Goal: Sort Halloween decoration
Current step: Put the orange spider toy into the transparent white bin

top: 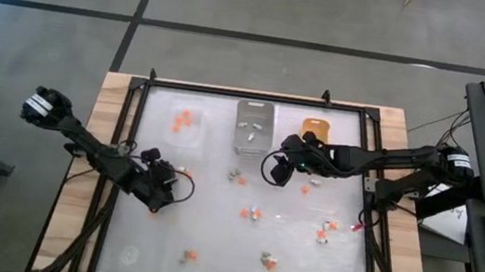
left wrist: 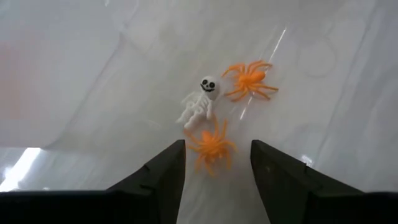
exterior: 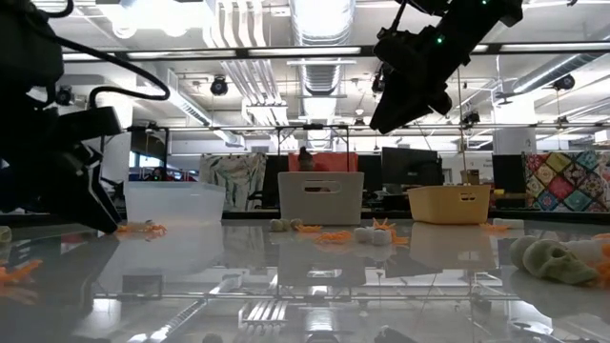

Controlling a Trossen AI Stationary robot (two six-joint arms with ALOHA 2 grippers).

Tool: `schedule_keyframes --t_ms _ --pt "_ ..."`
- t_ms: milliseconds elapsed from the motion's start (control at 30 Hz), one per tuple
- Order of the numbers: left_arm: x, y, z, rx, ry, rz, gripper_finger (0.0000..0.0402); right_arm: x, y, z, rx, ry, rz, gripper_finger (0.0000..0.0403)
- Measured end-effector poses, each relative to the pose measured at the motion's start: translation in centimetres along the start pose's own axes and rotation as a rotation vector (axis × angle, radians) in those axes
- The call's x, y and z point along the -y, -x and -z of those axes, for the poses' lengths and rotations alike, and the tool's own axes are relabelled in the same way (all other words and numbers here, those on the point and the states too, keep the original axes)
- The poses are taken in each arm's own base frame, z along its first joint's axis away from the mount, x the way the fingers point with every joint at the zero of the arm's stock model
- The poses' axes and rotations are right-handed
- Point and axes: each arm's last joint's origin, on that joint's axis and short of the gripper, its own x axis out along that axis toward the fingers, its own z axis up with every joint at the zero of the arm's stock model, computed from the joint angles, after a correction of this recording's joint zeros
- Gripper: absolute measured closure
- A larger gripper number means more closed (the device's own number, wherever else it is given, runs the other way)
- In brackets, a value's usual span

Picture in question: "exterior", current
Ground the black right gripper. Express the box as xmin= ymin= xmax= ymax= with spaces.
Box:
xmin=369 ymin=28 xmax=458 ymax=134

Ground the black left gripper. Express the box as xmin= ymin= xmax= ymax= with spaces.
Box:
xmin=0 ymin=109 xmax=123 ymax=234

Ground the large black monitor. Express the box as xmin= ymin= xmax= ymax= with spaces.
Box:
xmin=380 ymin=146 xmax=443 ymax=188

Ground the orange hanging cloth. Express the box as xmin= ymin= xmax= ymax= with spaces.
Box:
xmin=287 ymin=151 xmax=360 ymax=173

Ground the clear plastic bin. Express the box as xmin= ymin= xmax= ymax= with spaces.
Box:
xmin=123 ymin=180 xmax=227 ymax=226

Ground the black hanging screen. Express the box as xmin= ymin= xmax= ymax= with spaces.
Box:
xmin=129 ymin=127 xmax=169 ymax=162

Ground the yellow plastic basket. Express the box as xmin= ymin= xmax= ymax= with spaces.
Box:
xmin=407 ymin=184 xmax=493 ymax=226

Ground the grey plastic bin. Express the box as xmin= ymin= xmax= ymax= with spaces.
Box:
xmin=277 ymin=171 xmax=366 ymax=227

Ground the white ceiling pipe bundle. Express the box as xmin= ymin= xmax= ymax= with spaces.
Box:
xmin=221 ymin=59 xmax=291 ymax=128

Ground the leaf print hanging cloth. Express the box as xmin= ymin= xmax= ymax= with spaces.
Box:
xmin=198 ymin=152 xmax=268 ymax=212

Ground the colourful patchwork quilt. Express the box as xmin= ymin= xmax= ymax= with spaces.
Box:
xmin=521 ymin=151 xmax=610 ymax=213

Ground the yellow hanging cable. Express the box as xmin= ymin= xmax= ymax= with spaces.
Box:
xmin=455 ymin=69 xmax=469 ymax=186

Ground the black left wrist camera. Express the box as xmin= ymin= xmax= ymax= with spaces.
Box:
xmin=51 ymin=106 xmax=124 ymax=140

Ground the silver round ventilation duct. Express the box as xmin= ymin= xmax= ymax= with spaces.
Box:
xmin=289 ymin=0 xmax=357 ymax=150
xmin=512 ymin=51 xmax=610 ymax=94

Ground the black metal workstation frame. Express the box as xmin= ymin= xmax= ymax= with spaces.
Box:
xmin=121 ymin=123 xmax=354 ymax=204

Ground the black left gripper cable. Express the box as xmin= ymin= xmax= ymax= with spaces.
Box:
xmin=45 ymin=0 xmax=172 ymax=110

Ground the white rectangular air duct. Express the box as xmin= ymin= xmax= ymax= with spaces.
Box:
xmin=136 ymin=66 xmax=245 ymax=148

